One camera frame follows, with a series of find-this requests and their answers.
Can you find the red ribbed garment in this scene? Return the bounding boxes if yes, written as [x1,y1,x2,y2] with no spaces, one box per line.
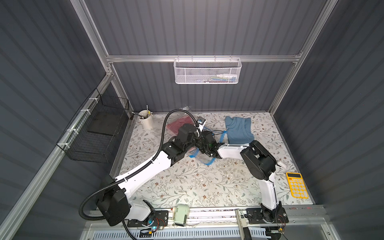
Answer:
[166,115,195,136]

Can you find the black corrugated cable conduit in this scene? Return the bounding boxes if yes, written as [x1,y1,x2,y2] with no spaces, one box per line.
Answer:
[78,109,200,221]

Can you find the clear vacuum bag blue zip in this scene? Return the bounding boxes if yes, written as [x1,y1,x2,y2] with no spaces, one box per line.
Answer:
[162,117,223,165]

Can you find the white wire basket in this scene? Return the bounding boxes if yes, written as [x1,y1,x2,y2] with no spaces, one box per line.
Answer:
[174,58,243,85]

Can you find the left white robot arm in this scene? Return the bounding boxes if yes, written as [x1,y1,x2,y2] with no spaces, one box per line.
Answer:
[97,124,199,227]

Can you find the blue tank top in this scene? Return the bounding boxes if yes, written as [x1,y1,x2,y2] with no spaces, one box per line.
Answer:
[225,116,255,145]

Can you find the white cup with tools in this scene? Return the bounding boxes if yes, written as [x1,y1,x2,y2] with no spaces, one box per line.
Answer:
[133,105,154,130]

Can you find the yellow calculator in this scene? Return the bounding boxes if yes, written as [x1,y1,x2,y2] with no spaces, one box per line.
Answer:
[286,173,309,199]

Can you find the white stapler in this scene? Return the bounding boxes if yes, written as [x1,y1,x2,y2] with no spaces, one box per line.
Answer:
[277,161,287,169]

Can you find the black wire basket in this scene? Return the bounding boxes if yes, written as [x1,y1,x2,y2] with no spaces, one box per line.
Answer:
[57,91,130,164]

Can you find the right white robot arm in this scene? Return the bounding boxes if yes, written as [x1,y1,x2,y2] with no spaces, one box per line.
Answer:
[196,131,289,224]

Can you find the small green white box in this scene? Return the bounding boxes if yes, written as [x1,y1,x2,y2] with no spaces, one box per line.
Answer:
[173,204,190,227]

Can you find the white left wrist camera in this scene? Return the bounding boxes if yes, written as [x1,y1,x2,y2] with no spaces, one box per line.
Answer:
[197,117,206,131]

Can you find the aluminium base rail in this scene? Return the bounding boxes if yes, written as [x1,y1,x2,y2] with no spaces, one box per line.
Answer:
[80,205,336,240]

